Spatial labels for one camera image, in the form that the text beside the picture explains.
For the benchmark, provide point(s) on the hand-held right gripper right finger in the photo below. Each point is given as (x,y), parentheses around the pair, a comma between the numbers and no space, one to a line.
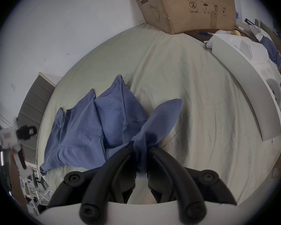
(171,172)

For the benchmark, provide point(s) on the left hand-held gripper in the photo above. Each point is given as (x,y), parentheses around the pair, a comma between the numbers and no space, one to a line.
(7,136)

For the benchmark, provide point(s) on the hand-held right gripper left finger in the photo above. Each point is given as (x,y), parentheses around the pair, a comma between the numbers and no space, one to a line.
(107,172)

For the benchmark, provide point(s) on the blue shirt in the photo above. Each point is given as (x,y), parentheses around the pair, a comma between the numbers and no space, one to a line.
(84,130)

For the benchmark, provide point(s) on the grey padded headboard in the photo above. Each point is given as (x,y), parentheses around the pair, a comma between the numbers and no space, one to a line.
(35,102)

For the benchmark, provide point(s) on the bed with beige sheet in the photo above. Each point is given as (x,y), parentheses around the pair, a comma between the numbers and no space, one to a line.
(189,90)

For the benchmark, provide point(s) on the dark wooden table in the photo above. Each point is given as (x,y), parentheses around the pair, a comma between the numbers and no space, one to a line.
(201,37)

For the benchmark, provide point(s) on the brown cardboard carton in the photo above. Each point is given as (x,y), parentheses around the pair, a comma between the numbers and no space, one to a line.
(189,8)

